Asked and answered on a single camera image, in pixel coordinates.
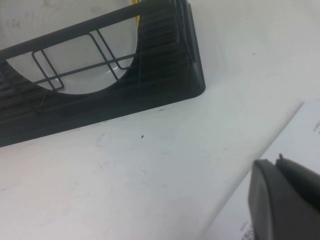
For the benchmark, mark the white printed paper sheet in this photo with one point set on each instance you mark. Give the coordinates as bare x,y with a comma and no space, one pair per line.
287,140

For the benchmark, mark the yellow round plate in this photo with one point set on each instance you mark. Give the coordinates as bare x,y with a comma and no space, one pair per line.
136,15

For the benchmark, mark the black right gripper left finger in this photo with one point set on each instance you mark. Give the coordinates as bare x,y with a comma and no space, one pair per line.
275,207

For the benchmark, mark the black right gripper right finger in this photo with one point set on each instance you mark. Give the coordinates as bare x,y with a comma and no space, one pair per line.
302,177

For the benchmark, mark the white round plate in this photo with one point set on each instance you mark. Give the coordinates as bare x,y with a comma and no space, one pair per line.
77,56

